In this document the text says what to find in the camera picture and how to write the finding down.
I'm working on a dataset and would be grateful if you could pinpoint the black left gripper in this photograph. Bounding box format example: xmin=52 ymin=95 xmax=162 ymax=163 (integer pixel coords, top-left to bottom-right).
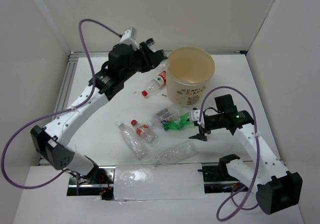
xmin=121 ymin=42 xmax=165 ymax=81

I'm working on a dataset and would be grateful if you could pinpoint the large clear crushed bottle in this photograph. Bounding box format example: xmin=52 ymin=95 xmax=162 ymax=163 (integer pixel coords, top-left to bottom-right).
xmin=152 ymin=141 xmax=199 ymax=166

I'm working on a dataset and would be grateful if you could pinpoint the clear bottle white cap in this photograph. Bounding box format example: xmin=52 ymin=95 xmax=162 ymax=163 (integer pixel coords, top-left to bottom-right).
xmin=117 ymin=122 xmax=149 ymax=160

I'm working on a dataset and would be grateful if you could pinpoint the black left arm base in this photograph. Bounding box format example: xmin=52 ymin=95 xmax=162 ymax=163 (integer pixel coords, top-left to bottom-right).
xmin=66 ymin=166 xmax=116 ymax=200

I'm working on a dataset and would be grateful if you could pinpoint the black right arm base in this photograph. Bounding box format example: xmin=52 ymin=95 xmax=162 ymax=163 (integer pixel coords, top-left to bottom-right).
xmin=198 ymin=162 xmax=243 ymax=194

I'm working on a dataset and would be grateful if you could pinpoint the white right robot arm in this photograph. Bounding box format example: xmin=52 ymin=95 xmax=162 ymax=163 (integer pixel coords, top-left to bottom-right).
xmin=189 ymin=94 xmax=303 ymax=214

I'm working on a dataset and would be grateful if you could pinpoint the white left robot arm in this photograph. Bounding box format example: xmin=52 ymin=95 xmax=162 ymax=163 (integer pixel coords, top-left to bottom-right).
xmin=30 ymin=39 xmax=166 ymax=183

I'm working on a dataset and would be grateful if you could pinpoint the red cap bottle near bin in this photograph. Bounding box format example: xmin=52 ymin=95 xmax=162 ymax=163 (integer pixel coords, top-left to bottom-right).
xmin=141 ymin=70 xmax=167 ymax=98

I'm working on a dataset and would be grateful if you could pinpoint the cream cartoon capybara bin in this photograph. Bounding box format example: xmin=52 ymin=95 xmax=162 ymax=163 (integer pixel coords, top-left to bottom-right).
xmin=166 ymin=47 xmax=215 ymax=107

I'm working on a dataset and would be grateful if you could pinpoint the green plastic bottle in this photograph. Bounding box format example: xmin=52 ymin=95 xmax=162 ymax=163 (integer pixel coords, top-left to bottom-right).
xmin=163 ymin=112 xmax=194 ymax=131

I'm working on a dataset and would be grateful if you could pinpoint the clear bottle blue white label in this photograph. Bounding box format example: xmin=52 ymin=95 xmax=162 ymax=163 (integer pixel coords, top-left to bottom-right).
xmin=147 ymin=104 xmax=183 ymax=128

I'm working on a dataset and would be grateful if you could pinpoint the red cap bottle red label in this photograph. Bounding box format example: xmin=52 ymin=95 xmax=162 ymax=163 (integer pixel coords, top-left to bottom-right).
xmin=131 ymin=120 xmax=157 ymax=145

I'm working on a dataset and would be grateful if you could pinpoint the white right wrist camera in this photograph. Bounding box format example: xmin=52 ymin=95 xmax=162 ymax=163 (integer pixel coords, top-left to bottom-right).
xmin=189 ymin=109 xmax=203 ymax=124

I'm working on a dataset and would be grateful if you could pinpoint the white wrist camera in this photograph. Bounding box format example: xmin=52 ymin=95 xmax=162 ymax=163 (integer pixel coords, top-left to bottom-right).
xmin=120 ymin=28 xmax=137 ymax=46
xmin=189 ymin=109 xmax=203 ymax=124

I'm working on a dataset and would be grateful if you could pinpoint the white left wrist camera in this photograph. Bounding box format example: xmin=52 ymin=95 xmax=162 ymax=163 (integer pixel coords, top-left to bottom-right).
xmin=120 ymin=28 xmax=137 ymax=46

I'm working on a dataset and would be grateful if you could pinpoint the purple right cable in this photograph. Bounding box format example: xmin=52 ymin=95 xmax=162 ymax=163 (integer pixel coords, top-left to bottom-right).
xmin=201 ymin=86 xmax=267 ymax=221

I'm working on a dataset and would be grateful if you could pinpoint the purple cable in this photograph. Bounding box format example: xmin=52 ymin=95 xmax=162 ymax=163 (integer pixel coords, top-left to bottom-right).
xmin=1 ymin=19 xmax=126 ymax=190
xmin=201 ymin=86 xmax=267 ymax=221

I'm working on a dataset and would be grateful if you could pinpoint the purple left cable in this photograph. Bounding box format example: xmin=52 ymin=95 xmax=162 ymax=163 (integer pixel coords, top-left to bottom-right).
xmin=1 ymin=19 xmax=126 ymax=190

